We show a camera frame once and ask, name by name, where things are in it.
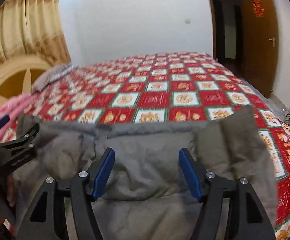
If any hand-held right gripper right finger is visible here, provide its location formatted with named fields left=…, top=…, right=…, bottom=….
left=179, top=148, right=277, bottom=240

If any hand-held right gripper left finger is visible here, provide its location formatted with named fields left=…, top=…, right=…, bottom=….
left=16, top=147, right=115, bottom=240

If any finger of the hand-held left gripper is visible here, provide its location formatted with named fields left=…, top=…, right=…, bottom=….
left=0, top=115, right=10, bottom=133
left=0, top=123, right=40, bottom=174

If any grey puffer jacket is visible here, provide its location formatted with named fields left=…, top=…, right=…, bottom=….
left=12, top=105, right=278, bottom=240

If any person's left hand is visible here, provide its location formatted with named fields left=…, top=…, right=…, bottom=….
left=6, top=175, right=17, bottom=207

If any folded pink blanket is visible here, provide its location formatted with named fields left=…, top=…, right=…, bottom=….
left=0, top=94, right=33, bottom=140

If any cream and brown headboard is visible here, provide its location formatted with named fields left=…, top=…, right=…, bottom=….
left=0, top=55, right=54, bottom=115

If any striped pillow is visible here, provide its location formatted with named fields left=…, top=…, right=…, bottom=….
left=31, top=64, right=73, bottom=93

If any red checked bedspread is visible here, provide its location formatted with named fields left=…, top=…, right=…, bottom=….
left=0, top=52, right=290, bottom=240

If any beige patterned curtain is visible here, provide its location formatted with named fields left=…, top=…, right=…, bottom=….
left=0, top=0, right=71, bottom=72

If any brown wooden door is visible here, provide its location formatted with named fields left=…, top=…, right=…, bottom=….
left=241, top=0, right=279, bottom=98

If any red paper door decoration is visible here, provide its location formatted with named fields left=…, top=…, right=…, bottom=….
left=251, top=0, right=266, bottom=18

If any dark wooden door frame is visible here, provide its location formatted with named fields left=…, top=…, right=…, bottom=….
left=205, top=0, right=245, bottom=80

